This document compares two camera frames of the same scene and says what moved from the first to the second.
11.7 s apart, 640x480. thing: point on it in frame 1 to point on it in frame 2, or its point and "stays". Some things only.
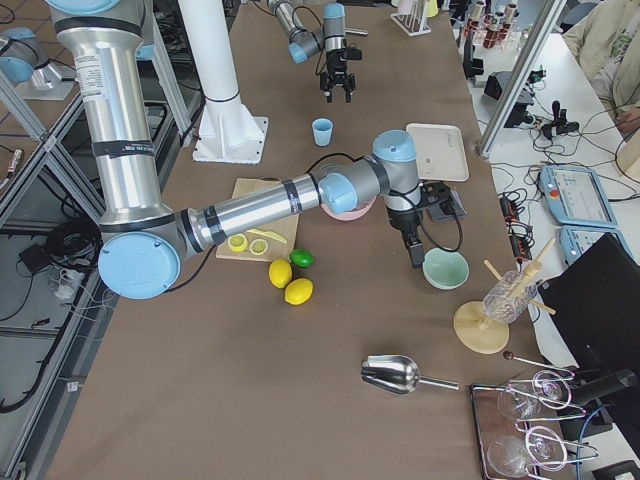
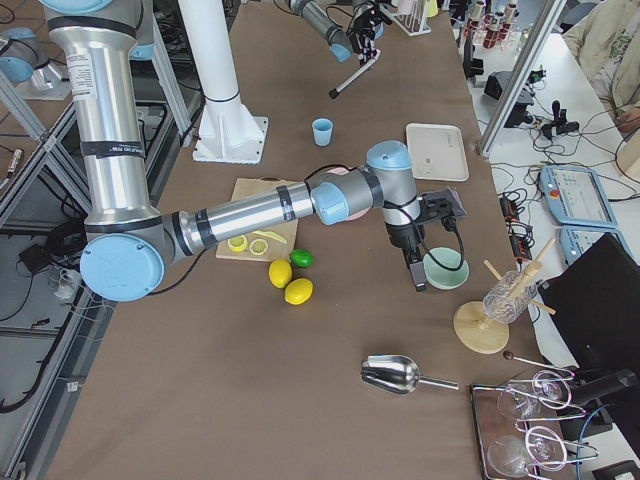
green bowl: x=446 y=270 stays
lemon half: x=237 y=242 stays
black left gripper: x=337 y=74 to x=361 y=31
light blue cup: x=322 y=129 stays
